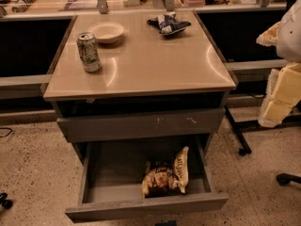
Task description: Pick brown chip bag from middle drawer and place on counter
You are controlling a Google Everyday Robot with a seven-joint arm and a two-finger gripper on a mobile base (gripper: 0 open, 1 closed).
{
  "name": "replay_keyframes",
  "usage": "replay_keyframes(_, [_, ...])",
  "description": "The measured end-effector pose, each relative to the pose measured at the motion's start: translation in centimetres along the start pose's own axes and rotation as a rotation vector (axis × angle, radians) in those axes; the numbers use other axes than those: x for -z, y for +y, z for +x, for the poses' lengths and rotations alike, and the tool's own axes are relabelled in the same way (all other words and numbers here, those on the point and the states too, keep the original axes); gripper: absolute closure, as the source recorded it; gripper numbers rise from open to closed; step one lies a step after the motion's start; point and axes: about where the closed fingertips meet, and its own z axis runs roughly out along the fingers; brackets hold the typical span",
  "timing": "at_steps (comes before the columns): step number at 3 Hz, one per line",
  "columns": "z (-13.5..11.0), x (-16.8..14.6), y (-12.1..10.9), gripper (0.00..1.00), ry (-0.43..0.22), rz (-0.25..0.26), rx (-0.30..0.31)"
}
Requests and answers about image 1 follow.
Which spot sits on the brown chip bag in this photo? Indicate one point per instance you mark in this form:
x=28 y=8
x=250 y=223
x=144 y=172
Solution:
x=163 y=178

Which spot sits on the black caster at left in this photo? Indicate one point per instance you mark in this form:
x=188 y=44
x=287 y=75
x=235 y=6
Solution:
x=4 y=202

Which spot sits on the closed grey top drawer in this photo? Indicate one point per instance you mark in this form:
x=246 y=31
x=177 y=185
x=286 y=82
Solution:
x=139 y=125

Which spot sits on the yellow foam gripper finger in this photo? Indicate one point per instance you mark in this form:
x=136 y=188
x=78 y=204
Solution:
x=269 y=36
x=283 y=93

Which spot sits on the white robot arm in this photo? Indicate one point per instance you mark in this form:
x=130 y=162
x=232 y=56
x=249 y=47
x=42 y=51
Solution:
x=289 y=35

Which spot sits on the white bowl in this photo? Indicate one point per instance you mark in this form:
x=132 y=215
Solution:
x=106 y=32

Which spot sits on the open grey middle drawer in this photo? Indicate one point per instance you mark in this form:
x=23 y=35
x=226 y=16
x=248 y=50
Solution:
x=137 y=178

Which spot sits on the purple booklet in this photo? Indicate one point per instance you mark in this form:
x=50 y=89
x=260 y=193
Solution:
x=80 y=4

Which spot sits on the grey drawer cabinet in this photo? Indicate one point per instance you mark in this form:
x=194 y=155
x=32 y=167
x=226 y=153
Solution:
x=142 y=72

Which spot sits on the black chair base caster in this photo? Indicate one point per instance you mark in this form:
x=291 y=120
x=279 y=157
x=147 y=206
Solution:
x=284 y=179

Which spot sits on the black table leg frame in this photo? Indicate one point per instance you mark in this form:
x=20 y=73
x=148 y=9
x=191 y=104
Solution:
x=239 y=126

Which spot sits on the green white soda can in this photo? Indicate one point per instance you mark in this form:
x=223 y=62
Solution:
x=87 y=46

